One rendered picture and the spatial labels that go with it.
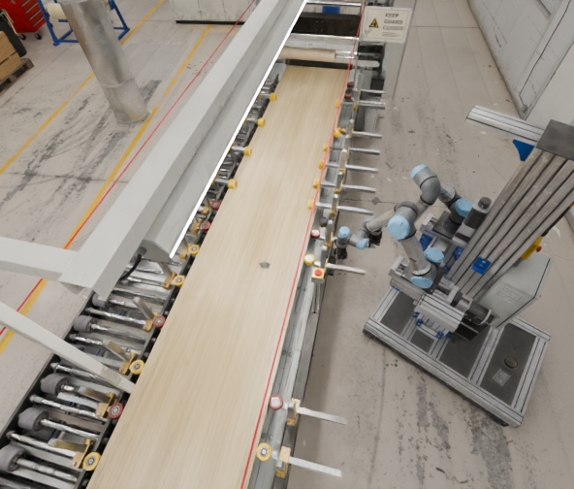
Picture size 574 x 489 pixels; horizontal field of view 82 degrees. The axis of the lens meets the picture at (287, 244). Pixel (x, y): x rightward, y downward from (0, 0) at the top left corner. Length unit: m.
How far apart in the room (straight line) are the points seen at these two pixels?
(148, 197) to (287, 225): 1.98
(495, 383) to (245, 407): 1.96
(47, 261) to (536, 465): 3.29
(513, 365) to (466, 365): 0.36
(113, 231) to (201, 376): 1.58
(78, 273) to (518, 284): 2.16
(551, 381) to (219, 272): 2.85
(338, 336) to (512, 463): 1.52
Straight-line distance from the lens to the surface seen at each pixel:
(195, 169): 0.92
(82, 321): 2.72
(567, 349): 3.89
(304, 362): 2.35
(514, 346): 3.39
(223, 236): 2.66
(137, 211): 0.74
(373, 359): 3.16
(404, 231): 1.84
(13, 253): 0.81
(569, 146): 1.89
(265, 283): 2.37
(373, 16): 4.32
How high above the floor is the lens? 2.96
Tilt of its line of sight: 54 degrees down
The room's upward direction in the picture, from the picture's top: 3 degrees counter-clockwise
